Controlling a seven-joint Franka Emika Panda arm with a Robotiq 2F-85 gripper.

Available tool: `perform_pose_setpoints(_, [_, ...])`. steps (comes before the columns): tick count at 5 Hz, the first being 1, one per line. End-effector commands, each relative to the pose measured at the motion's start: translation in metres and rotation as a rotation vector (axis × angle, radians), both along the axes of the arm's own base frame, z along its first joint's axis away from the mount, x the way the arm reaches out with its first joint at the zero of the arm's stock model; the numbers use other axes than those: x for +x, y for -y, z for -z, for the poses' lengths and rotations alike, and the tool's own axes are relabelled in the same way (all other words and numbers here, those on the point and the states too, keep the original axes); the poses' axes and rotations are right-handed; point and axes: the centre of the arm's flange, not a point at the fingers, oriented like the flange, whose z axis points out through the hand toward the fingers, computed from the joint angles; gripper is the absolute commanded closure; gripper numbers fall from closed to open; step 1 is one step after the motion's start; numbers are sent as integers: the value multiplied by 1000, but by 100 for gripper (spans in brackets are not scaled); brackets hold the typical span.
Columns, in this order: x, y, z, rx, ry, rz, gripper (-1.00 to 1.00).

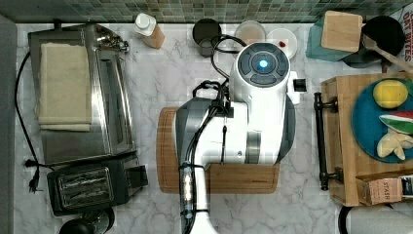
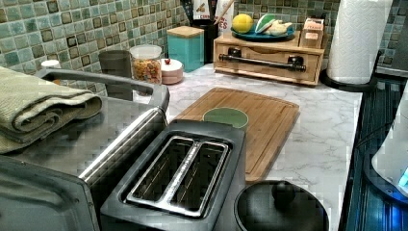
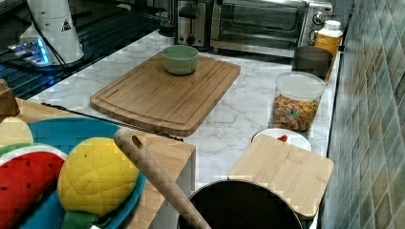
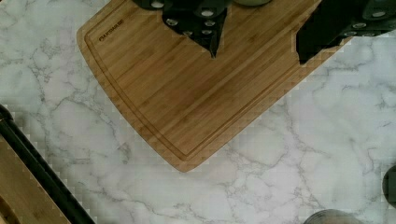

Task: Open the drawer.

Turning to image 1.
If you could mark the brown tea box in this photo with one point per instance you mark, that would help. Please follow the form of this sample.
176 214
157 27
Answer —
383 189

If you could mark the wooden spoon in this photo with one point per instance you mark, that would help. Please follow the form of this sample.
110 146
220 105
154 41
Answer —
371 45

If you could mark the white capped bottle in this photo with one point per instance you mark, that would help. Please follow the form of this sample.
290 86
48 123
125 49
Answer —
148 29

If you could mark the oat bites box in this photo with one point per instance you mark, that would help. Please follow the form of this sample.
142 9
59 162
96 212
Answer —
405 17

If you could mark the wooden cutting board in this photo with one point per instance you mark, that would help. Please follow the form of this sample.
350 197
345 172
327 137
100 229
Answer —
220 179

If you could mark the pale garlic toy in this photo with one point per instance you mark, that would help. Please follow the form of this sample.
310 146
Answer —
394 142

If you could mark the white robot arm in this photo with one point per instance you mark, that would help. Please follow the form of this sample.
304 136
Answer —
250 121

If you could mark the clear plastic lidded container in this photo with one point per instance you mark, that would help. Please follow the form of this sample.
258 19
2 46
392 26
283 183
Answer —
251 31

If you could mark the dark grey cup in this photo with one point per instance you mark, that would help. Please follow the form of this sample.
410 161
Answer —
206 33

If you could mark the blue plate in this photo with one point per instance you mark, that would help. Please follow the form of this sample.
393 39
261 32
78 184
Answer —
368 128

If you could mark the stainless steel toaster oven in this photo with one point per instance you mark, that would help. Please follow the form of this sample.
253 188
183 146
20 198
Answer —
111 128

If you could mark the beige folded cloth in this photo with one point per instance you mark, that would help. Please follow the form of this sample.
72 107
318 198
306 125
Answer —
65 102

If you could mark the black frying pan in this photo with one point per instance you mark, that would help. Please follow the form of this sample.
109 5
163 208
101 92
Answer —
386 32

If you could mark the watermelon slice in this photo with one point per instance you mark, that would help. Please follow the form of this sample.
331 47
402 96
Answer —
399 121

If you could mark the wooden drawer unit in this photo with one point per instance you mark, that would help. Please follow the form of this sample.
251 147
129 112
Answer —
344 156

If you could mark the black round grinder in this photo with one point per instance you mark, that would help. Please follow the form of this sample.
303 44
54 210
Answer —
95 222

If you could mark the black slot toaster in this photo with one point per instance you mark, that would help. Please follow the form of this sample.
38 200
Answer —
95 185

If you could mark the teal box with wooden lid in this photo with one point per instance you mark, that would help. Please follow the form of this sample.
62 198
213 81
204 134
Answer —
334 36

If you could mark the black drawer handle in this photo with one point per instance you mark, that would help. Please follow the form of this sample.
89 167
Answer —
324 175

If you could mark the yellow lemon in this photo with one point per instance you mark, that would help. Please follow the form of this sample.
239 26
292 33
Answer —
390 93

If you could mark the stack of white plates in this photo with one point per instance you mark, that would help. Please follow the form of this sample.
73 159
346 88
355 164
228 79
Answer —
285 40

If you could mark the paper towel roll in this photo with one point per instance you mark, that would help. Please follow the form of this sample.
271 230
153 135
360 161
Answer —
394 218

